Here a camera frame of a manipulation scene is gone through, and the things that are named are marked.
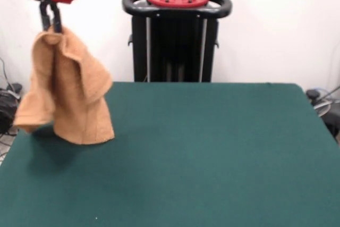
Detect black grey equipment by wall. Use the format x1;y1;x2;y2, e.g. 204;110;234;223
305;86;340;144

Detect tan terry towel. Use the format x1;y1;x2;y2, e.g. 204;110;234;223
13;26;115;145

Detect dark green table cloth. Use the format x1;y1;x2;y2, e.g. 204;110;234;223
0;82;340;227

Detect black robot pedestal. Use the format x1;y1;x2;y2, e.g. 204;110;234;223
122;0;233;83

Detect black cable bundle by wall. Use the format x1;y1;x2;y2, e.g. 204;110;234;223
0;56;24;137

